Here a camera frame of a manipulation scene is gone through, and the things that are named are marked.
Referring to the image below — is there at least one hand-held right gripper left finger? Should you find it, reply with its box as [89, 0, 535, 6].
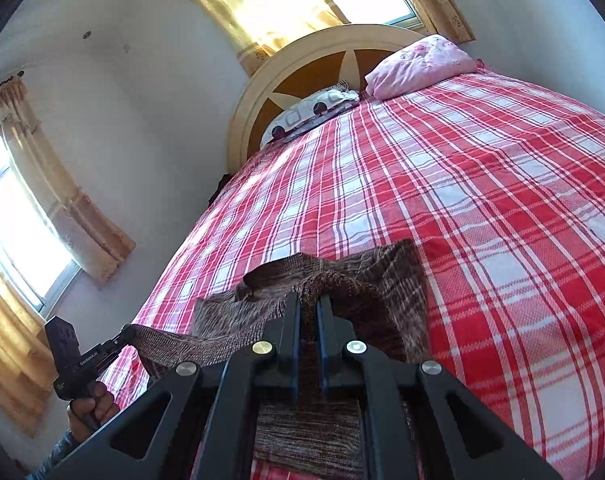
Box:
[47, 292, 303, 480]

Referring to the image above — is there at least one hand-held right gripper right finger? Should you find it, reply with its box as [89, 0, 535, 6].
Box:
[316, 294, 565, 480]

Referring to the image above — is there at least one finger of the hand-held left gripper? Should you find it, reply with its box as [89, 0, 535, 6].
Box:
[102, 325, 138, 361]

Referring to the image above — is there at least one brown knitted sweater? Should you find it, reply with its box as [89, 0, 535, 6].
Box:
[130, 239, 430, 479]

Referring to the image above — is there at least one person's left forearm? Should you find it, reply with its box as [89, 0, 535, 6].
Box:
[27, 427, 83, 480]

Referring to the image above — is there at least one person's left hand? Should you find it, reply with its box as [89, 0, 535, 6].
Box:
[66, 380, 121, 434]

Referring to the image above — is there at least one bed with red plaid sheet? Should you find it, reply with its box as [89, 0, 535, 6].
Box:
[100, 72, 605, 480]

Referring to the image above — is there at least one black and white patterned pillow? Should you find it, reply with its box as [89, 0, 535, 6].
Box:
[260, 87, 360, 148]

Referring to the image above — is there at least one cream and brown headboard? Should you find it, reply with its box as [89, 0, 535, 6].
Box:
[225, 24, 428, 171]

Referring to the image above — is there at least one pink pillow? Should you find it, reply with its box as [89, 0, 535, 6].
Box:
[365, 35, 478, 100]

